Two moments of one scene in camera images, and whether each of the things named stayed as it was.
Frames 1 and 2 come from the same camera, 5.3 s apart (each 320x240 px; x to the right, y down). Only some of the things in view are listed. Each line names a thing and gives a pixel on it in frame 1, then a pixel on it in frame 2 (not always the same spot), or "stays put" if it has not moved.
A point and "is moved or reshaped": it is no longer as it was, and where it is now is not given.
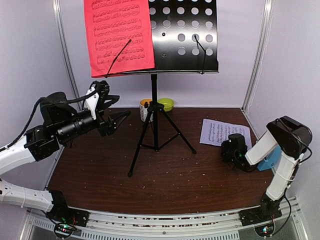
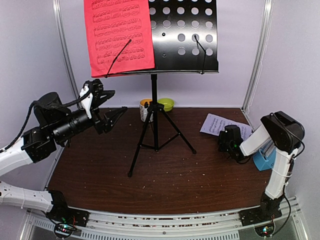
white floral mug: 143,110 stays put
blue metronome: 272,160 stays put
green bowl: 168,103 stays put
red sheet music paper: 111,24 stays put
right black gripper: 224,144 to 222,135
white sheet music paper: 214,132 is moved or reshaped
